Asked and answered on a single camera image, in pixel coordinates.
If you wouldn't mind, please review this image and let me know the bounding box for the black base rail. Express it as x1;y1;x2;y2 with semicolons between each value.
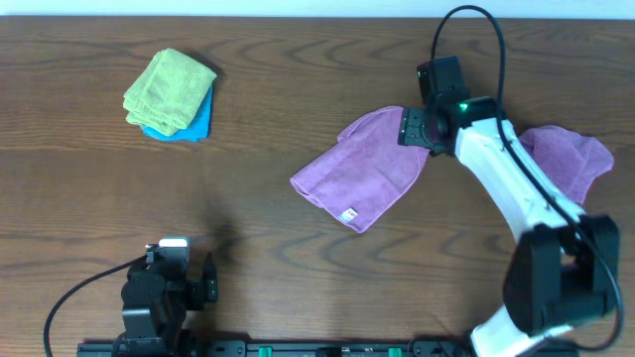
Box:
76;340;579;357

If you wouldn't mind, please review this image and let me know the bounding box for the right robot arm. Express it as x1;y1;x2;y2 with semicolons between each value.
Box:
398;97;624;357

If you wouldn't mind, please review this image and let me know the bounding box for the crumpled purple cloth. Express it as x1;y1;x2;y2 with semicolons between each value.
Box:
519;125;614;204

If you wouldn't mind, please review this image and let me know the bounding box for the folded green cloth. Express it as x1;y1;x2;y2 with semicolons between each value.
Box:
123;49;217;137

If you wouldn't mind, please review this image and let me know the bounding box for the folded blue cloth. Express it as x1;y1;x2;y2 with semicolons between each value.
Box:
141;86;213;142

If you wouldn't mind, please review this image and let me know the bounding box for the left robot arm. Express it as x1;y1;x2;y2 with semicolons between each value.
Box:
110;244;218;357

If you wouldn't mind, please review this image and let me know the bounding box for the purple microfiber cloth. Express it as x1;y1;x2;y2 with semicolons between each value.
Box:
290;106;429;233

